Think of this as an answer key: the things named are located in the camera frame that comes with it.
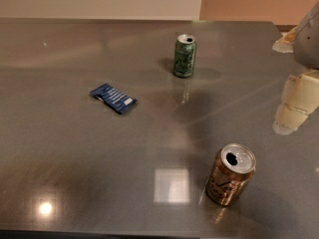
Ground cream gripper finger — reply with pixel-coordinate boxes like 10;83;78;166
272;27;297;54
273;70;319;135

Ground orange soda can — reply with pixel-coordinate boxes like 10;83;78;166
205;143;256;206

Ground green soda can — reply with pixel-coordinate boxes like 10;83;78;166
173;34;197;78

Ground blue snack packet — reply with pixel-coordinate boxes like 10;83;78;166
90;84;137;115

